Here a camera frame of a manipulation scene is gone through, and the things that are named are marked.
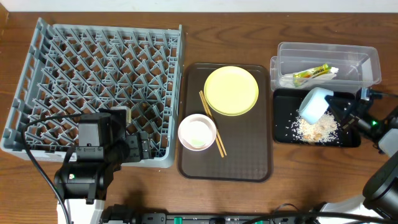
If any white cup in pink bowl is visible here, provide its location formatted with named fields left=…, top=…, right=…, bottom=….
left=183, top=121, right=211, bottom=148

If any black tray bin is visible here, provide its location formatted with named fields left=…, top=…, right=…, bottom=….
left=273, top=88, right=361, bottom=147

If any green orange snack wrapper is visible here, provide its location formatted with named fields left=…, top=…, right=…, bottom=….
left=293, top=64, right=331, bottom=87

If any clear plastic bin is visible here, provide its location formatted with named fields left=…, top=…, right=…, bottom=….
left=270, top=42, right=382, bottom=93

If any leftover rice food waste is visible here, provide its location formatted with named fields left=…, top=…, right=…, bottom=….
left=290, top=111, right=340, bottom=144

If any pink bowl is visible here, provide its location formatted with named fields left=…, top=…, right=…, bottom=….
left=178, top=114, right=216, bottom=151

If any yellow round plate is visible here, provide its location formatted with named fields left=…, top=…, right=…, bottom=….
left=203, top=66, right=259, bottom=116

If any light blue bowl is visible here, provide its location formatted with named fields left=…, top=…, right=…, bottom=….
left=298, top=87, right=334, bottom=125

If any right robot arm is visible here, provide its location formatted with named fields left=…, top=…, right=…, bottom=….
left=319, top=88, right=397, bottom=223

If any brown serving tray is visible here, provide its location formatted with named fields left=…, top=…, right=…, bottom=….
left=178, top=65, right=273, bottom=182

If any white napkin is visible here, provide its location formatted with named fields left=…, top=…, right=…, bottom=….
left=277, top=67, right=339, bottom=89

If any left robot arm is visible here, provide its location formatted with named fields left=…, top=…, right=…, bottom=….
left=54, top=106, right=153, bottom=223

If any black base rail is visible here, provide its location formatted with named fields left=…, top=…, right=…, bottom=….
left=99, top=203, right=312, bottom=224

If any grey plastic dishwasher rack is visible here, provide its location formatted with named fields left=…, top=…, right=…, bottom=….
left=1, top=19, right=184, bottom=168

